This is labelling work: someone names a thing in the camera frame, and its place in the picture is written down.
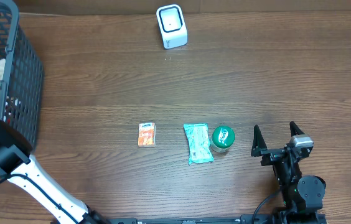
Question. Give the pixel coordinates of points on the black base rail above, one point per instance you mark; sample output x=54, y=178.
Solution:
x=243, y=219

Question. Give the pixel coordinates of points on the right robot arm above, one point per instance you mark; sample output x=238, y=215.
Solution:
x=302, y=195

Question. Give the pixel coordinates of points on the white barcode scanner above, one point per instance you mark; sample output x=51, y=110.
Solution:
x=172, y=26

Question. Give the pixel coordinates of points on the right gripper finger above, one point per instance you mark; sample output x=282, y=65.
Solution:
x=294, y=129
x=259, y=144

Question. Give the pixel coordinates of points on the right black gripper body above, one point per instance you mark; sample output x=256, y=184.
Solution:
x=277, y=155

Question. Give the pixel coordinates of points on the green lid jar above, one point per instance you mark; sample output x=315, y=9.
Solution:
x=222, y=139

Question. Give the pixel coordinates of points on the orange small packet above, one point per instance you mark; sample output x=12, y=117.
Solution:
x=147, y=135

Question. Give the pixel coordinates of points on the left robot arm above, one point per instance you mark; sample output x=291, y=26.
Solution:
x=18, y=165

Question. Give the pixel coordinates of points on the teal wipes packet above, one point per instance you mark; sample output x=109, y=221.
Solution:
x=199, y=144

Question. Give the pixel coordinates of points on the dark grey plastic basket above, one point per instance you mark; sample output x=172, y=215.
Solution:
x=22, y=82

